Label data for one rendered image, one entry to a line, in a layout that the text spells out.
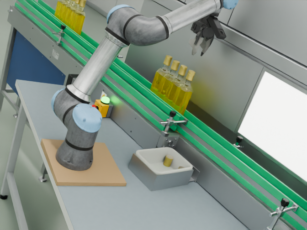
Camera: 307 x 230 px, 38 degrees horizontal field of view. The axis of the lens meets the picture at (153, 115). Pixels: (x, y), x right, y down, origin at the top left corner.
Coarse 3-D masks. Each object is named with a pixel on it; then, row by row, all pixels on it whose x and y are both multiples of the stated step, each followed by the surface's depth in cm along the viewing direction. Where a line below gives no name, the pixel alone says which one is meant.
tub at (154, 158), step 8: (136, 152) 188; (144, 152) 192; (152, 152) 195; (160, 152) 199; (168, 152) 202; (176, 152) 200; (144, 160) 184; (152, 160) 198; (160, 160) 201; (176, 160) 199; (184, 160) 196; (152, 168) 180; (160, 168) 197; (168, 168) 199; (176, 168) 199; (184, 168) 188
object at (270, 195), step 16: (176, 112) 210; (176, 128) 211; (192, 128) 203; (208, 144) 196; (224, 160) 190; (240, 160) 184; (240, 176) 184; (256, 176) 178; (256, 192) 178; (272, 192) 172; (272, 208) 172; (304, 224) 163
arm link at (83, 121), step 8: (80, 104) 172; (72, 112) 171; (80, 112) 168; (88, 112) 170; (96, 112) 172; (64, 120) 173; (72, 120) 169; (80, 120) 166; (88, 120) 166; (96, 120) 168; (72, 128) 169; (80, 128) 167; (88, 128) 167; (96, 128) 170; (72, 136) 170; (80, 136) 169; (88, 136) 169; (96, 136) 174; (80, 144) 170; (88, 144) 171
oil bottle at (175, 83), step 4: (172, 80) 214; (176, 80) 213; (180, 80) 213; (172, 84) 214; (176, 84) 212; (168, 88) 216; (172, 88) 214; (176, 88) 212; (168, 92) 216; (172, 92) 214; (168, 96) 217; (172, 96) 214; (164, 100) 219; (168, 100) 217; (172, 100) 215
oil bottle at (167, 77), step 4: (164, 76) 218; (168, 76) 216; (172, 76) 216; (164, 80) 218; (168, 80) 216; (160, 84) 220; (164, 84) 218; (168, 84) 216; (160, 88) 220; (164, 88) 218; (160, 92) 220; (164, 92) 218; (160, 96) 221; (164, 96) 219
